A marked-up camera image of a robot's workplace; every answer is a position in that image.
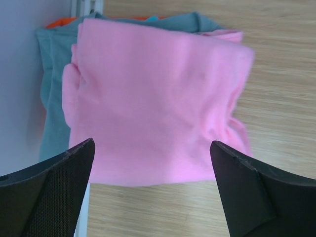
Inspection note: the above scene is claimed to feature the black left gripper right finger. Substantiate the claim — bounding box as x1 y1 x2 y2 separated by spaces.
210 141 316 237

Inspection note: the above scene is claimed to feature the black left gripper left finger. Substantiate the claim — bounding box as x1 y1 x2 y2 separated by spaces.
0 138 95 237

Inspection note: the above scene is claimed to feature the pink t shirt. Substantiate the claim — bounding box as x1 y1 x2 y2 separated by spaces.
62 18 254 186

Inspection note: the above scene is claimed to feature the folded grey-blue t shirt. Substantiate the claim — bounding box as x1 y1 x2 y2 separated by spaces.
36 12 222 161

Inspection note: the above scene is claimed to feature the folded orange t shirt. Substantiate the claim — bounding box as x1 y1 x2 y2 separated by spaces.
46 16 164 29

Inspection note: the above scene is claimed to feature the aluminium frame rail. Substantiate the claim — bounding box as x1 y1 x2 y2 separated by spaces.
70 0 104 18

